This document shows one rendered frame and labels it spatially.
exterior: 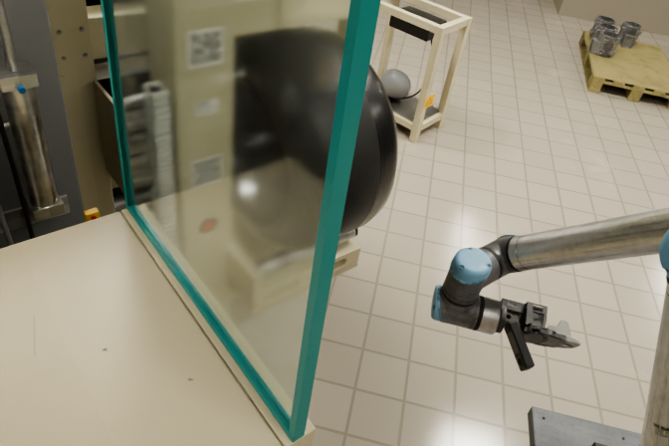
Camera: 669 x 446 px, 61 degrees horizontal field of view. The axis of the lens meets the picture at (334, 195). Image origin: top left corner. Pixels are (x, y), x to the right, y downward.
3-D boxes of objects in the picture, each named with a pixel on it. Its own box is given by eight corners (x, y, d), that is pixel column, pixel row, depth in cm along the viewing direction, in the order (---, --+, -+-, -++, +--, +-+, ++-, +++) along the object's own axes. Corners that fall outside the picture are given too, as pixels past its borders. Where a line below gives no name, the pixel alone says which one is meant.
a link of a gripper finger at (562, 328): (585, 323, 143) (549, 314, 144) (585, 345, 140) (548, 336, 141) (580, 327, 146) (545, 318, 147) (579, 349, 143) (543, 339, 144)
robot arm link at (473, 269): (478, 237, 142) (464, 271, 150) (446, 253, 136) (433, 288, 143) (507, 261, 136) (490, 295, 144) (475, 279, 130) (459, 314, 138)
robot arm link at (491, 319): (482, 325, 140) (471, 335, 148) (502, 330, 140) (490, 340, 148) (486, 291, 144) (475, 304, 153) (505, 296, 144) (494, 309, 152)
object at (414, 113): (414, 143, 382) (443, 28, 334) (346, 107, 411) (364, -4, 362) (442, 126, 405) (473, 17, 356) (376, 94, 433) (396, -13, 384)
